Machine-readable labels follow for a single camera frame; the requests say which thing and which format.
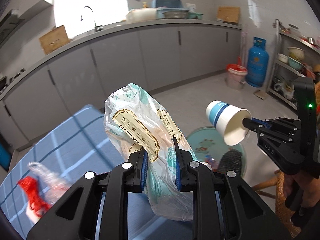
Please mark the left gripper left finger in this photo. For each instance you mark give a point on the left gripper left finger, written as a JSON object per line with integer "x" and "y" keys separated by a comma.
{"x": 95, "y": 202}

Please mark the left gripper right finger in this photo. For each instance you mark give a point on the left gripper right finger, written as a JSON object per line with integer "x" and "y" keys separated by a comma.
{"x": 224, "y": 205}

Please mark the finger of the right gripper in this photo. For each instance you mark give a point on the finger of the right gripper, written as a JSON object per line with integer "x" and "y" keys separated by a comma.
{"x": 254, "y": 124}

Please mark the white paper cup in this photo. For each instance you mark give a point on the white paper cup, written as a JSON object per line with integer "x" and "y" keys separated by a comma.
{"x": 227, "y": 120}

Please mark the black mesh netting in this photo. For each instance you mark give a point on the black mesh netting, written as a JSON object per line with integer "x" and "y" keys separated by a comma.
{"x": 233, "y": 160}

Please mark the white green printed bag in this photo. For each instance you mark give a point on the white green printed bag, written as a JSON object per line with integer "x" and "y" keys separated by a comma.
{"x": 134, "y": 120}

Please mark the clear plastic bag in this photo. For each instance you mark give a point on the clear plastic bag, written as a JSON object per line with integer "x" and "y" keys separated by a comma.
{"x": 56, "y": 186}

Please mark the red orange plastic bag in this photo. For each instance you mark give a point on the red orange plastic bag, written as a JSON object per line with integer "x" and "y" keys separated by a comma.
{"x": 36, "y": 205}

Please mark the red rimmed trash bucket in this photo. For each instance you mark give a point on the red rimmed trash bucket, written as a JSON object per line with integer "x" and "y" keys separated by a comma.
{"x": 236, "y": 76}

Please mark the grey kitchen cabinets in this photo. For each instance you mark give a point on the grey kitchen cabinets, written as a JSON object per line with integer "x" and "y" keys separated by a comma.
{"x": 154, "y": 55}

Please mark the black kitchen faucet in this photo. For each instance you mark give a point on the black kitchen faucet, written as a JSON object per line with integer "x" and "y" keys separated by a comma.
{"x": 87, "y": 20}

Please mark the right hand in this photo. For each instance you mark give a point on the right hand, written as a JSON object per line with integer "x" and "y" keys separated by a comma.
{"x": 309, "y": 210}

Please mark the cardboard piece on floor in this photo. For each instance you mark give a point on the cardboard piece on floor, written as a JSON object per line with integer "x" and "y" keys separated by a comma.
{"x": 261, "y": 94}

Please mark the green enamel basin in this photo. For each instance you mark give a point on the green enamel basin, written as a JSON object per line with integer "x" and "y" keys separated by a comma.
{"x": 209, "y": 146}

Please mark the wicker chair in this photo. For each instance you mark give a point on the wicker chair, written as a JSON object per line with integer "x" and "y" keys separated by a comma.
{"x": 282, "y": 212}

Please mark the blue checked tablecloth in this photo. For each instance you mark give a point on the blue checked tablecloth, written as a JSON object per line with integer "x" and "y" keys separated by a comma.
{"x": 77, "y": 145}

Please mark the blue gas cylinder right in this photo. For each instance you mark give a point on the blue gas cylinder right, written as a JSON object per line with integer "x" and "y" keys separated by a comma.
{"x": 257, "y": 63}

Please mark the metal storage shelf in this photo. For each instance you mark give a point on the metal storage shelf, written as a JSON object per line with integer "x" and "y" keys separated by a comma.
{"x": 293, "y": 57}

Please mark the teal small tray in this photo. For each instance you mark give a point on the teal small tray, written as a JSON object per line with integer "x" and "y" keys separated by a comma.
{"x": 195, "y": 16}

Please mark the metal bowl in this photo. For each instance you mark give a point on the metal bowl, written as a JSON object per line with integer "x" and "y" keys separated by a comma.
{"x": 176, "y": 14}

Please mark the blue dish rack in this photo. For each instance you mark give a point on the blue dish rack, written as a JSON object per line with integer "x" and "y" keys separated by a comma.
{"x": 166, "y": 3}

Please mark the wooden cutting board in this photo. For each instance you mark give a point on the wooden cutting board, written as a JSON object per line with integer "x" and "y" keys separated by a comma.
{"x": 54, "y": 39}

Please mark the white plastic tub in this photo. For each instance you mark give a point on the white plastic tub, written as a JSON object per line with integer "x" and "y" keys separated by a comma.
{"x": 141, "y": 15}

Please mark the range hood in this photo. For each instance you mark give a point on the range hood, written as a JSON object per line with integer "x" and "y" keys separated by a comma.
{"x": 12, "y": 21}

